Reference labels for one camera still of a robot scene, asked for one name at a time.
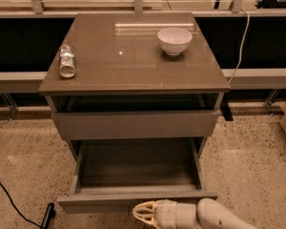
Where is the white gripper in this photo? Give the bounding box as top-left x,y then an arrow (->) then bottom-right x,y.
133,199 -> 198,229

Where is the grey drawer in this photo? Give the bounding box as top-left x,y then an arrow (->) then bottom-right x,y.
57,138 -> 217,214
51,94 -> 222,141

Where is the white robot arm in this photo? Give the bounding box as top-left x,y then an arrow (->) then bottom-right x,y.
133,198 -> 257,229

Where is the grey top drawer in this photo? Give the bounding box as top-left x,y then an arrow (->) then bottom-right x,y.
51,94 -> 222,141

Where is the grey drawer cabinet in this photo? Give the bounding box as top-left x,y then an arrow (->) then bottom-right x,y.
39,13 -> 230,155

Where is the black cabinet foot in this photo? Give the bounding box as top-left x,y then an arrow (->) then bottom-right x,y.
40,202 -> 55,229

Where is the white ceramic bowl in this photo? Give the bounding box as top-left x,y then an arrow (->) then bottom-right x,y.
157,28 -> 193,55

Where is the grey metal railing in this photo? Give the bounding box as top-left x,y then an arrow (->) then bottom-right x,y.
0,0 -> 286,94

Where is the black floor cable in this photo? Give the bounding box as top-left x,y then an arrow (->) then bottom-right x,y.
0,174 -> 44,229

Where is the white hanging cable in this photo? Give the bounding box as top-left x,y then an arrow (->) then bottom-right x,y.
227,7 -> 251,85

